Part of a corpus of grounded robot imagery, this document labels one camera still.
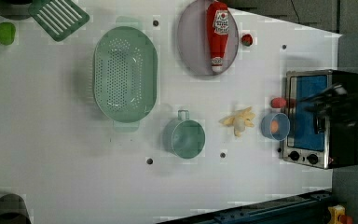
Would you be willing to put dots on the blue metal frame rail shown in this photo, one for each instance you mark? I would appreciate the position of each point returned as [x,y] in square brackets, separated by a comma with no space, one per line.
[307,208]

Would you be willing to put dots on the green slotted dish rack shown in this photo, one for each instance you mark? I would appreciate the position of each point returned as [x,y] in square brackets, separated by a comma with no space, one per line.
[59,18]

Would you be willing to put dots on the dark cylinder upper corner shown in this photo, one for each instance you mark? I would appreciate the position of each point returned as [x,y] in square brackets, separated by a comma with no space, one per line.
[15,9]

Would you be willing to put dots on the grey round plate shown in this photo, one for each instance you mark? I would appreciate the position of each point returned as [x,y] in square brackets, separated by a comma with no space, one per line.
[193,43]

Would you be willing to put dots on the blue bowl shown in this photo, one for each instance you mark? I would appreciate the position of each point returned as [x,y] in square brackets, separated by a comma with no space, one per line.
[284,126]

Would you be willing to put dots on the black toaster oven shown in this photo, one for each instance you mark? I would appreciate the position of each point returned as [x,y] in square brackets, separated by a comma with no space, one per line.
[311,141]

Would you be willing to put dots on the red ketchup bottle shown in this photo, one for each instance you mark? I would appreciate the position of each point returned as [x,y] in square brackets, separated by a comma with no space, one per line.
[217,26]

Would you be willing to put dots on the orange ball in bowl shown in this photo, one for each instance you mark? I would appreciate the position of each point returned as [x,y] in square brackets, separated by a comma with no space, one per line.
[274,126]

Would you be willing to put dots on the dark cylinder lower corner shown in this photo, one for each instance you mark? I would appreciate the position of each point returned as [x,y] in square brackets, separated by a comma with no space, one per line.
[13,210]

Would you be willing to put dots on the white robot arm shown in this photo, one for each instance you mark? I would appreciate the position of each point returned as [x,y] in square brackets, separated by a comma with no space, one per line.
[338,102]

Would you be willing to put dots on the yellow orange clamp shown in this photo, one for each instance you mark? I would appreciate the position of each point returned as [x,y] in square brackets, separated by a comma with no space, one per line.
[338,215]

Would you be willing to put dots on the green apple toy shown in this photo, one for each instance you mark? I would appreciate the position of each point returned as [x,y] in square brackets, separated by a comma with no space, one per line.
[7,33]

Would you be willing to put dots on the green perforated colander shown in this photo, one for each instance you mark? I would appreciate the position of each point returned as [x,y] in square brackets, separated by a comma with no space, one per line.
[125,74]

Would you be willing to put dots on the dark cylinder corner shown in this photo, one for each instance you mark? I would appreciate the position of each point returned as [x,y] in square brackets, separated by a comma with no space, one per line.
[13,210]
[15,9]

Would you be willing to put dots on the red tomato toy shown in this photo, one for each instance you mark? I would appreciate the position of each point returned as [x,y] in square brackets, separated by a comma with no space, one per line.
[278,102]

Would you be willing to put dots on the red strawberry toy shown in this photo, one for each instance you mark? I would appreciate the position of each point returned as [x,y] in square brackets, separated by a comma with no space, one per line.
[247,40]

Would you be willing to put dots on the peeled banana toy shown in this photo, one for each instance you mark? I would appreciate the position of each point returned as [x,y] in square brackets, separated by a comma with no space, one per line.
[240,120]

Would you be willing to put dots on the green plastic mug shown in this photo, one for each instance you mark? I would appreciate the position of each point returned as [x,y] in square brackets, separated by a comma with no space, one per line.
[183,136]

